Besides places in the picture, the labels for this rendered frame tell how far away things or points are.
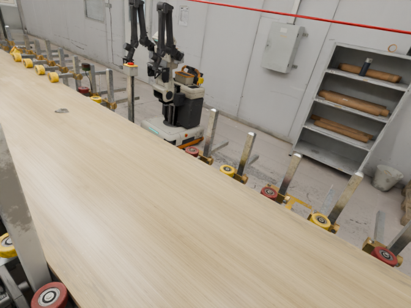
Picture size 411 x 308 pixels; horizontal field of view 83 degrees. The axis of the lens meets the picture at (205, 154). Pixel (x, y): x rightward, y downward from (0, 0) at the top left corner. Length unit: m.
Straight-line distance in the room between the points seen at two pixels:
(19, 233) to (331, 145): 3.72
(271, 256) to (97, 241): 0.60
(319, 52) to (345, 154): 1.48
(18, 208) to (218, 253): 0.59
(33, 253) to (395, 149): 3.79
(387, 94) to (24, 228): 3.65
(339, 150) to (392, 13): 1.73
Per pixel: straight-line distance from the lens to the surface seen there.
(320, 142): 3.94
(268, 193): 1.18
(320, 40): 3.78
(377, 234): 1.40
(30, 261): 0.86
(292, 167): 1.19
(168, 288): 0.79
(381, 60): 3.68
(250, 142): 1.23
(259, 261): 0.90
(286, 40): 3.66
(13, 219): 0.73
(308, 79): 3.82
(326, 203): 1.42
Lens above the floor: 1.60
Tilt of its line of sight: 31 degrees down
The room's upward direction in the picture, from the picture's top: 10 degrees clockwise
